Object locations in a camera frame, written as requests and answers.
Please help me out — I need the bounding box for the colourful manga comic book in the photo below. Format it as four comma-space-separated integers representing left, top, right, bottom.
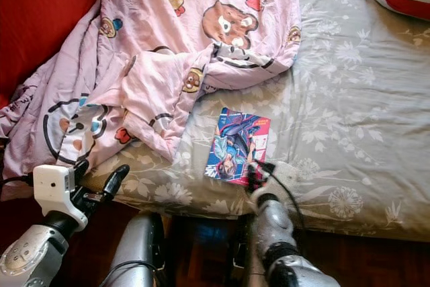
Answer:
205, 108, 271, 186

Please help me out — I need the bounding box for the silver robot left leg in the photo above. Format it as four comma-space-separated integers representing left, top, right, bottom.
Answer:
101, 213, 165, 287

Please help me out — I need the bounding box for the grey floral bed sheet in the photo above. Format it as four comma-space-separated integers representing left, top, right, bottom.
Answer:
101, 0, 430, 241

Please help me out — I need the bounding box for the red covered folded mattress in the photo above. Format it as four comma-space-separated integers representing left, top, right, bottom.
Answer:
0, 0, 98, 268

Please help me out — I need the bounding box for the pink cartoon print blanket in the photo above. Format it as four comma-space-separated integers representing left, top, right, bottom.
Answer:
0, 0, 303, 197

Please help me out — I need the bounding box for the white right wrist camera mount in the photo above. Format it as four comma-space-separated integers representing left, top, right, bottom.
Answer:
252, 163, 300, 200

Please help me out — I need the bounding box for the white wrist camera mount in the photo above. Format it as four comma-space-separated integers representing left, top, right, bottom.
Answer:
252, 163, 300, 200
34, 164, 85, 231

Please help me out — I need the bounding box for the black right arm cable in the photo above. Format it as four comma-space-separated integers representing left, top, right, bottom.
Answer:
262, 161, 306, 247

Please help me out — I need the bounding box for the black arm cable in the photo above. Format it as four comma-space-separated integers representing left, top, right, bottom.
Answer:
0, 174, 38, 190
262, 161, 306, 247

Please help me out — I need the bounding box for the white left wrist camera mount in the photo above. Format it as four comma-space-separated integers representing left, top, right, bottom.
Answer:
34, 164, 85, 231

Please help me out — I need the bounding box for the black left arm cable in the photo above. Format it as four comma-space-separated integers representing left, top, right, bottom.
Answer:
0, 174, 38, 190

